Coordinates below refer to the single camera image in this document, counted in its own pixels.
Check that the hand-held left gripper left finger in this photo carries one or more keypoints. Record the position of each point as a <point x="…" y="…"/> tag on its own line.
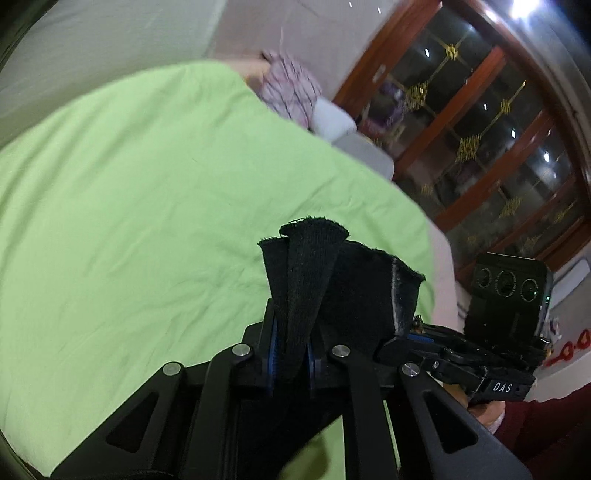
<point x="273" y="350"/>

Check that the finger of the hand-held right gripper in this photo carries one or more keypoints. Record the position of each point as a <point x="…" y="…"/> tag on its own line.
<point x="438" y="346"/>

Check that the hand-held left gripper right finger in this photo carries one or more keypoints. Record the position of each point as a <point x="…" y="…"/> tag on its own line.
<point x="310" y="361"/>

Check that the black pants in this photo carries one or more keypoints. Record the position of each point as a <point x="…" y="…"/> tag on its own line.
<point x="318" y="277"/>

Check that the person's right hand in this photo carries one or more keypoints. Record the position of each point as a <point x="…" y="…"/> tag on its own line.
<point x="485" y="415"/>

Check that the pink mattress cover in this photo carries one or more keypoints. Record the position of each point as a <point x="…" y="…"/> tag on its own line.
<point x="448" y="281"/>

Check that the red ornament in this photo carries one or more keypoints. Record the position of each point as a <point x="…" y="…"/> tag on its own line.
<point x="575" y="347"/>

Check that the wooden glass-door cabinet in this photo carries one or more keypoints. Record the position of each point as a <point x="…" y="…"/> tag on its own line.
<point x="485" y="138"/>

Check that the green bed sheet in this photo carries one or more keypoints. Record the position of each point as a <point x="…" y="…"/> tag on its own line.
<point x="138" y="207"/>

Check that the white folded blanket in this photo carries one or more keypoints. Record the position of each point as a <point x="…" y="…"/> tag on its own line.
<point x="364" y="154"/>

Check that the white pillow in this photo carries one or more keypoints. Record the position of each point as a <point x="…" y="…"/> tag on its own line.
<point x="333" y="119"/>

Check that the pink plaid cloth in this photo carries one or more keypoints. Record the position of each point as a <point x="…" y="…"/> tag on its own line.
<point x="288" y="87"/>

